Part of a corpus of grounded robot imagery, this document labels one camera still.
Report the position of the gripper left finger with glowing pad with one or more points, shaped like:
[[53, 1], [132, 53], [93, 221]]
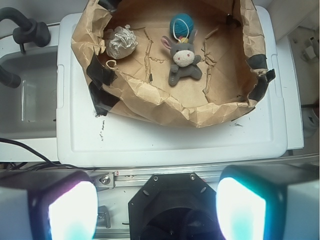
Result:
[[47, 205]]

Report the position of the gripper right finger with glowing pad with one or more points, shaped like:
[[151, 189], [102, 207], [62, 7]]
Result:
[[269, 202]]

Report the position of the white plastic bin lid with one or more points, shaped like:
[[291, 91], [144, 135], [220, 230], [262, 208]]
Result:
[[85, 139]]

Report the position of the grey sink basin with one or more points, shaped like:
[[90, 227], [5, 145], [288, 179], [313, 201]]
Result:
[[29, 111]]

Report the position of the white plug adapter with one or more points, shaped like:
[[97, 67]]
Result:
[[308, 53]]

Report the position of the brown paper bag tray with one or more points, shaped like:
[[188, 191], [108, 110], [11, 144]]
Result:
[[230, 41]]

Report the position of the grey plush donkey toy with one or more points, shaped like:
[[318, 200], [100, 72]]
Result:
[[184, 59]]

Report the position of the black faucet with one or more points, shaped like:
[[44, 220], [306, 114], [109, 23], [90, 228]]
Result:
[[28, 30]]

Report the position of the crumpled white paper ball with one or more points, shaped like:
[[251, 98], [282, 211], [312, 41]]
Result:
[[120, 42]]

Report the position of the teal yarn ball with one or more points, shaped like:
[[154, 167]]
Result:
[[181, 25]]

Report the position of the aluminium rail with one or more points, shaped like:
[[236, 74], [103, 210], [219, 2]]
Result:
[[108, 178]]

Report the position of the black octagonal mount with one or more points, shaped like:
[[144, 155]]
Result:
[[174, 208]]

